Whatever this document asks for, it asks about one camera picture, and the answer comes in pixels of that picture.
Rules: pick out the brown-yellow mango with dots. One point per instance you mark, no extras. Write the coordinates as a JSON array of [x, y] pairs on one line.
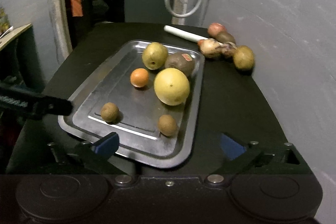
[[244, 58]]

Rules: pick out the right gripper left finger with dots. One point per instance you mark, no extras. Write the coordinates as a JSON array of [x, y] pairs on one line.
[[92, 158]]

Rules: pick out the yellow grapefruit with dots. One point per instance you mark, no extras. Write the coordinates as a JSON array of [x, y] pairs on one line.
[[171, 86]]

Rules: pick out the brown kiwi by wall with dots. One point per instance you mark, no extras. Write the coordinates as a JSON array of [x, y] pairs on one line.
[[225, 37]]

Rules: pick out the dark avocado with sticker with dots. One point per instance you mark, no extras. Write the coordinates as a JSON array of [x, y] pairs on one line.
[[181, 61]]

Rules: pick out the dark cabinet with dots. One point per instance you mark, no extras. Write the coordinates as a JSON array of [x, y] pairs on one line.
[[146, 11]]

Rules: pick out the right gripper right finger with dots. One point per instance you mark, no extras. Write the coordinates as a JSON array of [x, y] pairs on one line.
[[252, 158]]

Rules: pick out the white cylindrical tube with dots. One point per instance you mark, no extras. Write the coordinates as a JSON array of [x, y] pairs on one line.
[[183, 34]]

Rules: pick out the orange tangerine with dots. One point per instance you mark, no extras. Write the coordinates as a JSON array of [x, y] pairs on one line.
[[139, 78]]

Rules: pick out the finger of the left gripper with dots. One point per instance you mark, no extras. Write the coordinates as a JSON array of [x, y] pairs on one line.
[[32, 104]]

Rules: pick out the small brown kiwi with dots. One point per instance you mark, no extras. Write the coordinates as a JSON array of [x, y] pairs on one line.
[[109, 112], [167, 125]]

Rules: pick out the striped pepino melon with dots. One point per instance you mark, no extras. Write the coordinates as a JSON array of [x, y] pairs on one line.
[[228, 49], [210, 48]]

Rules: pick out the red apple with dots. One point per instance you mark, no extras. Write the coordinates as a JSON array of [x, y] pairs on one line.
[[215, 28]]

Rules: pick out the silver metal tray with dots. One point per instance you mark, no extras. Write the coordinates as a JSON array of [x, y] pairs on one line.
[[139, 109]]

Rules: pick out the green-yellow pear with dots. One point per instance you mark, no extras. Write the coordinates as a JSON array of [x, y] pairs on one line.
[[154, 56]]

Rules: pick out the orange cloth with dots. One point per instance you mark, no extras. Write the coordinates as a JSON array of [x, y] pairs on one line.
[[76, 8]]

